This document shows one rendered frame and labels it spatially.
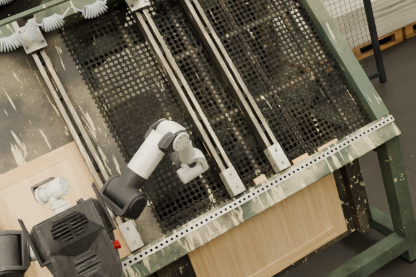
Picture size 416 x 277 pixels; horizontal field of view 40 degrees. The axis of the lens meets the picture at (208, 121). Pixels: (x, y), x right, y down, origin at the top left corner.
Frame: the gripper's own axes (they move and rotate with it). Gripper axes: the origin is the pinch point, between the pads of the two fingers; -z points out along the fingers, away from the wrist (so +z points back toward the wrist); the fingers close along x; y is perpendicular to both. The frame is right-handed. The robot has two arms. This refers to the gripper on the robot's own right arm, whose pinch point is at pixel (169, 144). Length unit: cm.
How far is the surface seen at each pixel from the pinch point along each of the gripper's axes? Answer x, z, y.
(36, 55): 41, -52, 33
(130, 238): -26.6, 12.5, 32.8
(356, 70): -13, -4, -108
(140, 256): -33.9, 17.2, 32.2
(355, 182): -72, 8, -91
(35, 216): -10, -11, 64
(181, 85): 10.7, -24.2, -20.9
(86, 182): -7.5, -13.2, 38.2
